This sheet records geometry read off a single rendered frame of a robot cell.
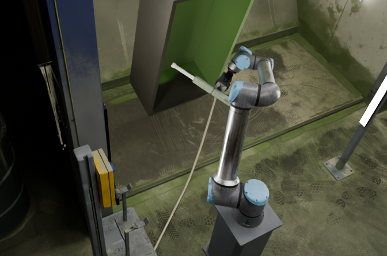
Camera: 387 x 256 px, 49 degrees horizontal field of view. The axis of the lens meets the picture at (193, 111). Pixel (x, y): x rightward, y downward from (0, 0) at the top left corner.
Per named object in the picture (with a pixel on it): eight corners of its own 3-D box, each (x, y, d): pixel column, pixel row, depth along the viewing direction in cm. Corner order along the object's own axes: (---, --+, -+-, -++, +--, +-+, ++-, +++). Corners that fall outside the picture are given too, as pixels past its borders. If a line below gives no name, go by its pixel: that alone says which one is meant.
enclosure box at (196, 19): (129, 81, 337) (144, -43, 237) (193, 60, 361) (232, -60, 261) (148, 116, 324) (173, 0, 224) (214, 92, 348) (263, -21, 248)
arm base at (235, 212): (269, 220, 254) (273, 211, 247) (243, 233, 247) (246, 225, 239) (251, 195, 264) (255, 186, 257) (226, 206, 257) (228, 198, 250)
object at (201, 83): (234, 92, 308) (233, 102, 286) (231, 97, 309) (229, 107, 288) (178, 54, 303) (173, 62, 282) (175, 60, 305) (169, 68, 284)
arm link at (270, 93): (284, 92, 211) (273, 54, 273) (260, 88, 212) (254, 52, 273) (279, 114, 216) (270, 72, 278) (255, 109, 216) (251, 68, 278)
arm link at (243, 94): (235, 214, 238) (262, 89, 210) (204, 208, 239) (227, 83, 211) (235, 198, 252) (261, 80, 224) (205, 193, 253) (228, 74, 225)
